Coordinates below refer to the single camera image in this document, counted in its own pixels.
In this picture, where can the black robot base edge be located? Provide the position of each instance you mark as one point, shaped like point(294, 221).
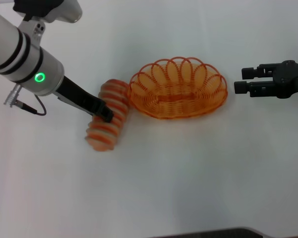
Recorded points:
point(213, 233)

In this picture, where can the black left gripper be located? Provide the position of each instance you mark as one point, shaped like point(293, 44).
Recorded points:
point(79, 95)

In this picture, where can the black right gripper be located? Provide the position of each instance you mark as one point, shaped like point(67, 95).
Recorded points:
point(291, 78)

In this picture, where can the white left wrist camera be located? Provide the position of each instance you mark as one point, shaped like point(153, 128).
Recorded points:
point(64, 10)

